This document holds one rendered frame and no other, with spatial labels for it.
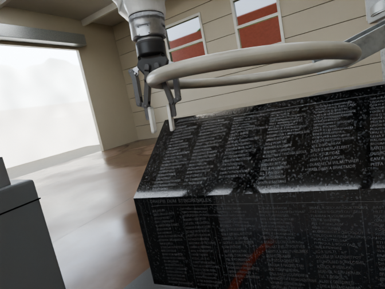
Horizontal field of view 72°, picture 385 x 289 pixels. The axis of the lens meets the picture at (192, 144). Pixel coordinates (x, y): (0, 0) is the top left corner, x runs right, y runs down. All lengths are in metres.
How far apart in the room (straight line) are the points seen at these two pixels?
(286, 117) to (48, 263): 0.81
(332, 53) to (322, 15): 6.70
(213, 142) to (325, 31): 6.38
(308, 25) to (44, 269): 6.93
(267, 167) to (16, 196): 0.68
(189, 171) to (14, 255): 0.54
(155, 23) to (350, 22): 6.58
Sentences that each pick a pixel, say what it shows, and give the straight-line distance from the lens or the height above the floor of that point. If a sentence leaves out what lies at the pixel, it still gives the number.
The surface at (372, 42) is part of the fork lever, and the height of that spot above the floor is 0.97.
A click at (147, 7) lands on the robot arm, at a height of 1.16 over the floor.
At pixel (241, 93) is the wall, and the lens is 7.56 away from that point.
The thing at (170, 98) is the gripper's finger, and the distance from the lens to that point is 0.70.
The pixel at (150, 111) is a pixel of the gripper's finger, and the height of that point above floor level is 0.92.
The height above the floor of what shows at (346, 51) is 0.95.
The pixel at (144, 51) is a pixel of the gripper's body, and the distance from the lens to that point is 0.70.
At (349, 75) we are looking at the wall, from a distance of 7.07.
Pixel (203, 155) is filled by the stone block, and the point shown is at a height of 0.74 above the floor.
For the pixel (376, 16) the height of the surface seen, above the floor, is 1.17.
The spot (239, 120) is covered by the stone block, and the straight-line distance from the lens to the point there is 0.92.
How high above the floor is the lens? 0.92
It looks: 9 degrees down
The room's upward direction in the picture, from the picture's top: 11 degrees counter-clockwise
